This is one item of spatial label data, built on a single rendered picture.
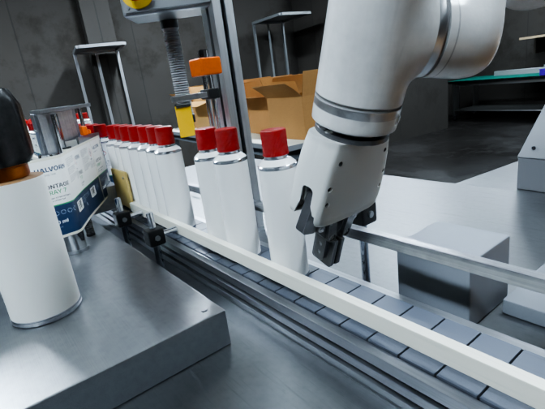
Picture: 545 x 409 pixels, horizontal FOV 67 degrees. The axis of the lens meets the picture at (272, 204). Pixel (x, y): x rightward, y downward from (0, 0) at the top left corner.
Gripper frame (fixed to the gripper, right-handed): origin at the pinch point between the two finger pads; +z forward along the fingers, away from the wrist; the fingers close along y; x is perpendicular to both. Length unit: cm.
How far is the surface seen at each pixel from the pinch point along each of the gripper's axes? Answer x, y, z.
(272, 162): -10.1, 1.2, -6.9
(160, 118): -440, -181, 173
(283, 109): -151, -126, 54
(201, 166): -25.5, 2.5, 0.5
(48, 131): -77, 14, 12
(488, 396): 21.9, 3.6, -1.0
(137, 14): -55, -1, -16
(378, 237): 4.5, -2.9, -3.1
